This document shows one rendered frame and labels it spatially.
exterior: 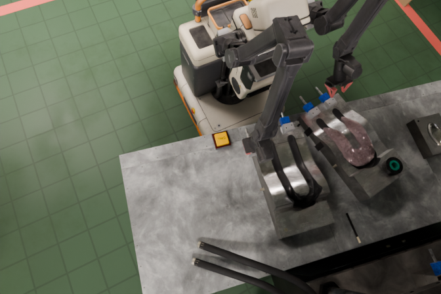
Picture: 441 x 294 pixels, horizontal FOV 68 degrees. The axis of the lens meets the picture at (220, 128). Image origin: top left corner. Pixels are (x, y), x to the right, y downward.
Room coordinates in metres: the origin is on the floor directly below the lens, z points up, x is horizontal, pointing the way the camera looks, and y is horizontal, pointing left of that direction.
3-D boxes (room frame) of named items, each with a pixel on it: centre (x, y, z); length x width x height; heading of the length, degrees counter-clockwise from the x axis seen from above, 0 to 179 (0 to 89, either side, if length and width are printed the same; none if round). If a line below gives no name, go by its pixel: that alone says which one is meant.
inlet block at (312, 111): (0.81, -0.42, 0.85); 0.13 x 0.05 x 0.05; 42
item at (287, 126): (0.69, -0.30, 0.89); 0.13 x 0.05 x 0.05; 25
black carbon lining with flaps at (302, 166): (0.44, -0.36, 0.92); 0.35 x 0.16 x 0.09; 25
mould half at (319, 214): (0.42, -0.36, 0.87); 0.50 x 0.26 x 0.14; 25
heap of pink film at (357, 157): (0.65, -0.64, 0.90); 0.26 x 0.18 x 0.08; 42
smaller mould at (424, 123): (0.78, -1.08, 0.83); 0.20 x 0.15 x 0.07; 25
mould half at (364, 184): (0.65, -0.65, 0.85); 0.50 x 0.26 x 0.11; 42
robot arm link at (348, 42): (0.92, -0.45, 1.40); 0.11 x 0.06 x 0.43; 126
